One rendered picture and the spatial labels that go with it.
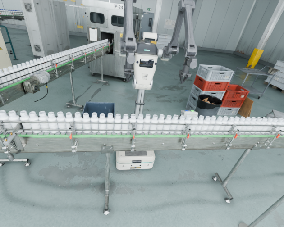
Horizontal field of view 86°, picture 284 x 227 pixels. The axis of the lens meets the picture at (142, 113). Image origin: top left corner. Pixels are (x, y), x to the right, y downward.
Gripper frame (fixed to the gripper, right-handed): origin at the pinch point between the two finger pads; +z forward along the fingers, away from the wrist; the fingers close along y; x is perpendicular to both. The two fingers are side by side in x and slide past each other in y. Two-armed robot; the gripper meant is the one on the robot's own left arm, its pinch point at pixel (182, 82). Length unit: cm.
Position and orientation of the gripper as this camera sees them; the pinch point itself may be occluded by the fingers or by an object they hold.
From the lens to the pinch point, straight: 132.8
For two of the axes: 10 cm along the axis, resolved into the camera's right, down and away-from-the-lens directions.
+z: -1.3, 8.5, 5.2
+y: -1.4, -5.3, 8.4
